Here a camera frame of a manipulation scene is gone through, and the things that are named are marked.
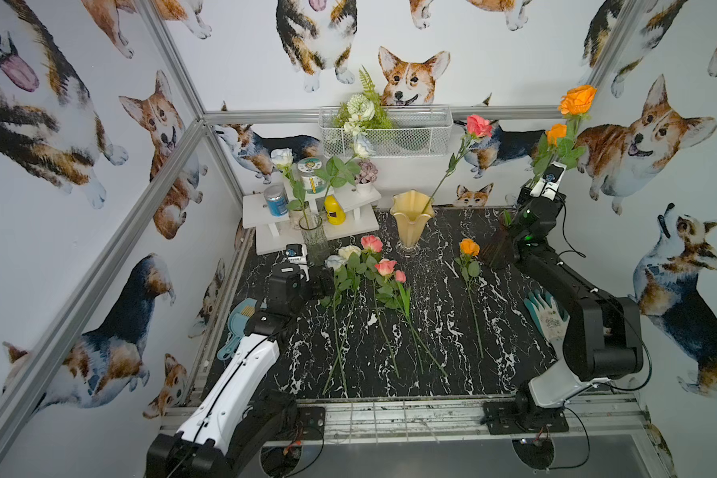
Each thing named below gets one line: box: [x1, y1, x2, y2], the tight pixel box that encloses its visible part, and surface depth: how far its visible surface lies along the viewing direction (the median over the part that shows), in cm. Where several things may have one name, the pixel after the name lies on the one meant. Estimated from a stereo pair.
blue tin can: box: [263, 184, 289, 218], surface depth 97 cm
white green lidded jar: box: [297, 157, 328, 195], surface depth 94 cm
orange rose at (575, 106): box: [557, 85, 597, 170], surface depth 67 cm
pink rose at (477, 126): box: [421, 114, 493, 215], surface depth 82 cm
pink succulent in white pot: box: [354, 159, 379, 196], surface depth 101 cm
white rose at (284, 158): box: [270, 147, 310, 240], surface depth 89 cm
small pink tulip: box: [395, 269, 424, 372], surface depth 97 cm
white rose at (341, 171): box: [314, 134, 375, 219], surface depth 86 cm
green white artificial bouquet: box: [333, 63, 393, 159], surface depth 82 cm
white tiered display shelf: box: [241, 179, 383, 256], surface depth 112 cm
